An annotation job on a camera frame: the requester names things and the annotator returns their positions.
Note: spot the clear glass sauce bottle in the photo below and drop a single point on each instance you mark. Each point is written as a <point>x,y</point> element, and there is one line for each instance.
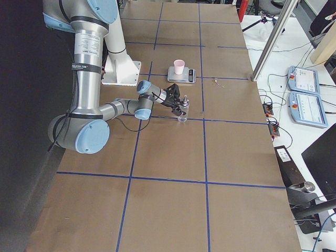
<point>185,108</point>

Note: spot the aluminium frame post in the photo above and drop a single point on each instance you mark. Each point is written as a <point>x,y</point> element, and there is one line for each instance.
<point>277,30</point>

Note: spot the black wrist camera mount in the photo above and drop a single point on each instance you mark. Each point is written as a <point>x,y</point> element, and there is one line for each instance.
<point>173,91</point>

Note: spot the upper orange black adapter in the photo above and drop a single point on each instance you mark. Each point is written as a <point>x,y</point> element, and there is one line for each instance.
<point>267,109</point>

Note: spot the pink paper cup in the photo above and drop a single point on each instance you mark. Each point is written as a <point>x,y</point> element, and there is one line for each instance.
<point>179,66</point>

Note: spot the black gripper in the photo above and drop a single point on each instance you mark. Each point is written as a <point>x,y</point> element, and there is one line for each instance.
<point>168,102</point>

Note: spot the blue teach pendant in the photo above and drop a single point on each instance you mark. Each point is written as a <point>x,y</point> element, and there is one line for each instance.
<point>307,109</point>
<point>303,80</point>

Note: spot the silver digital kitchen scale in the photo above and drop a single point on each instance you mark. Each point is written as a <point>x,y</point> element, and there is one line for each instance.
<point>188,75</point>

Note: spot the red cylinder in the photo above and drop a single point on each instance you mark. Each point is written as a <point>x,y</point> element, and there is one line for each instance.
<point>242,9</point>

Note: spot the orange black adapter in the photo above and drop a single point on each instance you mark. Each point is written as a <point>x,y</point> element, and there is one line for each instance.
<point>273,129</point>
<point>267,109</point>

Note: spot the black camera tripod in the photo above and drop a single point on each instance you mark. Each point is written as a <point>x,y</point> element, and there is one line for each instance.
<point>266,23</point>

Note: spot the black clamp stand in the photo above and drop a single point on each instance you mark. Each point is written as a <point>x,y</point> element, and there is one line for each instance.
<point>309,210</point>

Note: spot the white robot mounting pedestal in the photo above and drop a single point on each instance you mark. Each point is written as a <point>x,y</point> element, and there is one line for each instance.
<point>119,69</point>

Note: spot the lower orange black adapter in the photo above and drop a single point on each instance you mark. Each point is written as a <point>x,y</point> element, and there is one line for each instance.
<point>273,129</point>

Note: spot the black box with label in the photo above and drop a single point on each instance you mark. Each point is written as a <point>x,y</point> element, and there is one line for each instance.
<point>288,169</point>

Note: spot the lower blue teach pendant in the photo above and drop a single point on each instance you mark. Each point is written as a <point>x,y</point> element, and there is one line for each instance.
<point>307,109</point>

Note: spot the upper blue teach pendant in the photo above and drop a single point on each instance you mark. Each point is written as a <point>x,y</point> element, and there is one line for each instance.
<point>303,80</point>

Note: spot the black monitor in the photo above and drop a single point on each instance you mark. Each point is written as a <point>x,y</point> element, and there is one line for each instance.
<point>319,158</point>

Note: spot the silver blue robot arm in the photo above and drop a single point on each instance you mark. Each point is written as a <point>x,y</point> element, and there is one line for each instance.
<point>99,56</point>

